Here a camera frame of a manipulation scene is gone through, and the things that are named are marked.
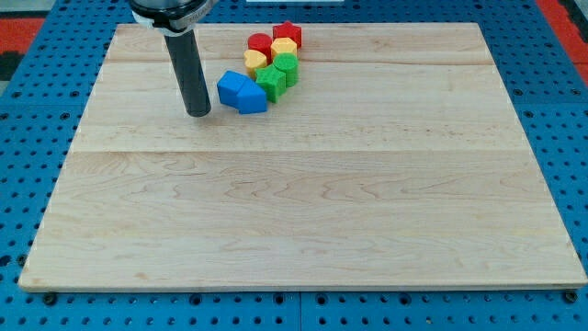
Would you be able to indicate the black and silver wrist flange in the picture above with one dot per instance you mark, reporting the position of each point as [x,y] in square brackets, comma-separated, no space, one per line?
[170,17]

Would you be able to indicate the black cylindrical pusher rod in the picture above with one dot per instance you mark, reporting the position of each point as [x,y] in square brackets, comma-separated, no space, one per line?
[185,59]

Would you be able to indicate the green star block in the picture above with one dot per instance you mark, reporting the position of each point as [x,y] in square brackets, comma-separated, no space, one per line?
[272,81]

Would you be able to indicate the red star block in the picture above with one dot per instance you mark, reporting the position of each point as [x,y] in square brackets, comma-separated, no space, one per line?
[288,29]

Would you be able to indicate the light wooden board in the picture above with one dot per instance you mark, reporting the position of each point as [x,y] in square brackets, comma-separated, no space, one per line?
[396,163]

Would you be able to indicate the blue cube block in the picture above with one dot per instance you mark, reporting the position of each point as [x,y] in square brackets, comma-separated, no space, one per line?
[229,86]

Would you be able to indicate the yellow heart block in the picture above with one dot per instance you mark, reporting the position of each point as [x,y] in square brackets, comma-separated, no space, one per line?
[253,60]

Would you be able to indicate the red cylinder block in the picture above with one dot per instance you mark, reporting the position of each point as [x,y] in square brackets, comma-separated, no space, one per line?
[261,42]

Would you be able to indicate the blue pentagon block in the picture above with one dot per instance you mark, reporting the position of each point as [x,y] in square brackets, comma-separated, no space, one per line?
[251,98]

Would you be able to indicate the yellow hexagon block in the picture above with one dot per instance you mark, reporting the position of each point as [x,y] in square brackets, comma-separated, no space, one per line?
[283,46]

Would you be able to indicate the green cylinder block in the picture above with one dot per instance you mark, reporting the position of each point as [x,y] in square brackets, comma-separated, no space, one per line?
[288,63]

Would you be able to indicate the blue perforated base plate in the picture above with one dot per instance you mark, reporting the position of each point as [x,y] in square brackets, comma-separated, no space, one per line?
[53,54]

